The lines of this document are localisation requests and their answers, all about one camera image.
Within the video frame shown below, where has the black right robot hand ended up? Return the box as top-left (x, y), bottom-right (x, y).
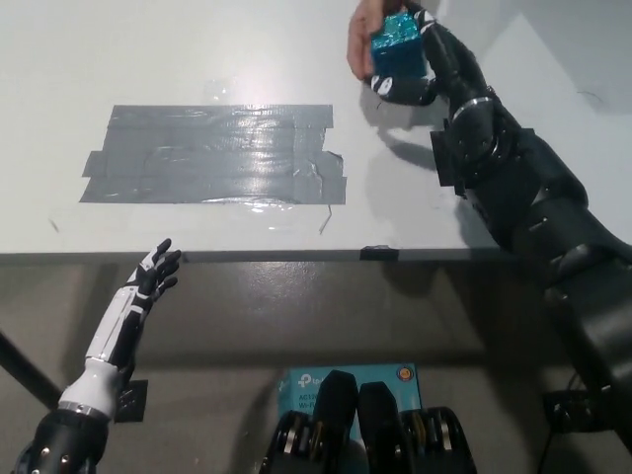
top-left (370, 1), bottom-right (495, 120)

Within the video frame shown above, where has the person's bare hand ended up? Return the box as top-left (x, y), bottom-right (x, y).
top-left (346, 0), bottom-right (412, 83)

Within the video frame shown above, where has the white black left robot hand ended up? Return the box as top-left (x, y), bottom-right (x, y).
top-left (57, 238), bottom-right (183, 424)

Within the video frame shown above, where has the teal rubik's cube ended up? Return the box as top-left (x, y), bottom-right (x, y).
top-left (369, 13), bottom-right (429, 80)

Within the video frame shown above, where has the black floor plate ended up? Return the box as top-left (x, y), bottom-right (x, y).
top-left (113, 378), bottom-right (149, 424)

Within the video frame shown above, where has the black table leg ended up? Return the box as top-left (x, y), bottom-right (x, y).
top-left (0, 328), bottom-right (64, 412)

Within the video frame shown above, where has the black tape square mark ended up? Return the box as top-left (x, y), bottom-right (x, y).
top-left (429, 126), bottom-right (537, 198)

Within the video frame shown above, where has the teal router box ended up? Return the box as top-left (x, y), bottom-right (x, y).
top-left (276, 363), bottom-right (421, 443)

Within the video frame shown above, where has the small black tape piece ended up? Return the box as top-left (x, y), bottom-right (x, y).
top-left (359, 243), bottom-right (400, 262)

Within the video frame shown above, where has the grey duct tape patch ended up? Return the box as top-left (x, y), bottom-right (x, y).
top-left (78, 103), bottom-right (349, 206)

